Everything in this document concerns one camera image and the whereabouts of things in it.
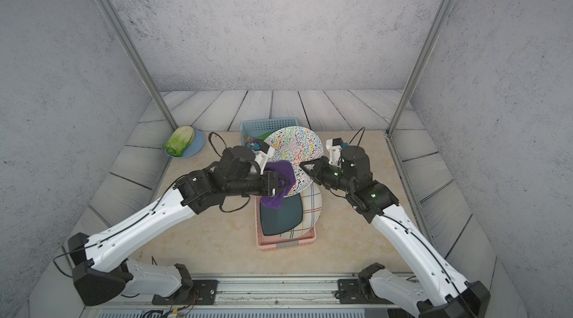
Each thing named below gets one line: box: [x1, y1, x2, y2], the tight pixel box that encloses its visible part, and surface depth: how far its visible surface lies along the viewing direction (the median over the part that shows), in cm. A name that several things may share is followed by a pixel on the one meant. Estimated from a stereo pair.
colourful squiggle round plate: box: [264, 126, 325, 198], surface depth 73 cm
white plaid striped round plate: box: [279, 182, 323, 239], surface depth 84 cm
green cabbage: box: [162, 125, 195, 158], surface depth 113 cm
